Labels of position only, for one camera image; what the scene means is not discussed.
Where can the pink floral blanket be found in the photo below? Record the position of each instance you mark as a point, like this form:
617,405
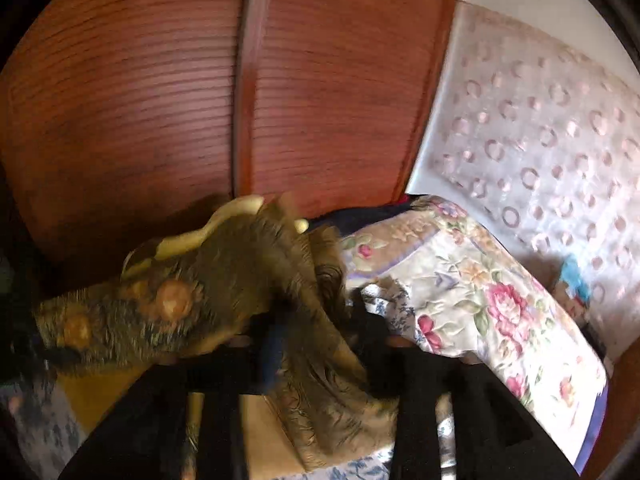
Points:
490,305

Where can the cream folded cloth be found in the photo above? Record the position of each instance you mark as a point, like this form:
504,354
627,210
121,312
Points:
235,207

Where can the brown wooden wardrobe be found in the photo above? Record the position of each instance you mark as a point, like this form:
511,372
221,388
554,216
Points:
150,100

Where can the teal item on box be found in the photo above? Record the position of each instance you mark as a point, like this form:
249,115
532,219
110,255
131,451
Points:
577,280

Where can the blue floral bed sheet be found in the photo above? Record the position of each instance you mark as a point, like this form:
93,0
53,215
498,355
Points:
35,425

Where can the golden patterned garment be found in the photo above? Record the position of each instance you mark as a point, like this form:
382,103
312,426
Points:
240,280

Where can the sheer circle-patterned curtain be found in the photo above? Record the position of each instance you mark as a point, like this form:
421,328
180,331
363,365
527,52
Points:
540,135

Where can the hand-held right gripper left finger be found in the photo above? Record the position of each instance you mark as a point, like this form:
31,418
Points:
272,355

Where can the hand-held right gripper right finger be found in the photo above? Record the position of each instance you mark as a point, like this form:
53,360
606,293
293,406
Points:
372,345

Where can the navy blue blanket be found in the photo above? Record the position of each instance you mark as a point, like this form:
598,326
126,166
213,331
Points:
360,217

